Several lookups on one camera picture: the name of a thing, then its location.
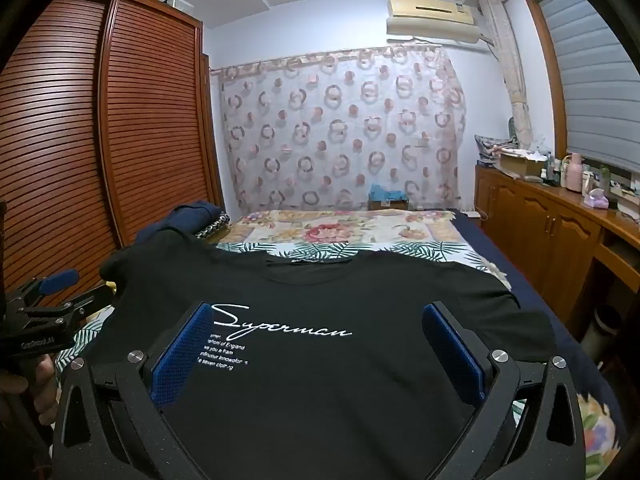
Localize navy folded cloth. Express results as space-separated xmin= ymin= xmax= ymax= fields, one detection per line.
xmin=132 ymin=200 xmax=223 ymax=251

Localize floral blanket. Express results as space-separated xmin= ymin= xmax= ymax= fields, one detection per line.
xmin=192 ymin=208 xmax=511 ymax=291

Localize floral printed cloth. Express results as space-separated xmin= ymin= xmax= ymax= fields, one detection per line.
xmin=575 ymin=392 xmax=623 ymax=466

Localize black printed t-shirt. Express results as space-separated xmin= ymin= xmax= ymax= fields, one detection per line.
xmin=80 ymin=231 xmax=558 ymax=480

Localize cardboard box with blue cloth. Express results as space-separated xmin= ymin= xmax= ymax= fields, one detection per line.
xmin=367 ymin=183 xmax=411 ymax=211

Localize person's left hand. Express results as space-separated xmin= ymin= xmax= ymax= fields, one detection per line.
xmin=0 ymin=352 xmax=62 ymax=431

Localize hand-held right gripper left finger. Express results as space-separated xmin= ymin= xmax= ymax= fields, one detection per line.
xmin=52 ymin=301 xmax=216 ymax=480

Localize beige tied curtain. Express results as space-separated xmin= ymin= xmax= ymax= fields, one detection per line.
xmin=477 ymin=0 xmax=536 ymax=151

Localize wooden sideboard cabinet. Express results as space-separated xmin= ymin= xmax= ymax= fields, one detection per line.
xmin=472 ymin=165 xmax=640 ymax=311

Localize grey window blind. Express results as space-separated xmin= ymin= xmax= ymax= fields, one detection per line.
xmin=530 ymin=0 xmax=640 ymax=176

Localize grey waste bin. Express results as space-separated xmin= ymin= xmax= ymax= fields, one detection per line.
xmin=580 ymin=305 xmax=623 ymax=356

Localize wooden slatted wardrobe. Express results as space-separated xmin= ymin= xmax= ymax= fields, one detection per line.
xmin=0 ymin=0 xmax=223 ymax=311

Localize wooden window frame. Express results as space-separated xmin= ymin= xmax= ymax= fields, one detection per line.
xmin=520 ymin=0 xmax=640 ymax=183

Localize floral cushion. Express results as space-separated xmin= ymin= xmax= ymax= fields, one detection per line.
xmin=474 ymin=134 xmax=521 ymax=167

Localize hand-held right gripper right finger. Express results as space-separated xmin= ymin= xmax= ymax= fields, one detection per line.
xmin=421 ymin=301 xmax=586 ymax=480

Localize beige air conditioner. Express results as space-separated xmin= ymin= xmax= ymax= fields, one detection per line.
xmin=385 ymin=0 xmax=483 ymax=46

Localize pink thermos jug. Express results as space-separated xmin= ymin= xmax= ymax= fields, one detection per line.
xmin=562 ymin=152 xmax=586 ymax=192

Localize circle print sheer curtain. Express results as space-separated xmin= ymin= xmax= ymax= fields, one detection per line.
xmin=210 ymin=42 xmax=468 ymax=213

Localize open cardboard box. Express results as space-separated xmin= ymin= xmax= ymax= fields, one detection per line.
xmin=500 ymin=152 xmax=548 ymax=178

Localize leaf print bed sheet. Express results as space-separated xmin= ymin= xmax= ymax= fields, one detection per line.
xmin=54 ymin=241 xmax=531 ymax=431

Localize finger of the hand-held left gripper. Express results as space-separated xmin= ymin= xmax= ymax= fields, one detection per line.
xmin=15 ymin=285 xmax=117 ymax=333
xmin=7 ymin=268 xmax=81 ymax=311

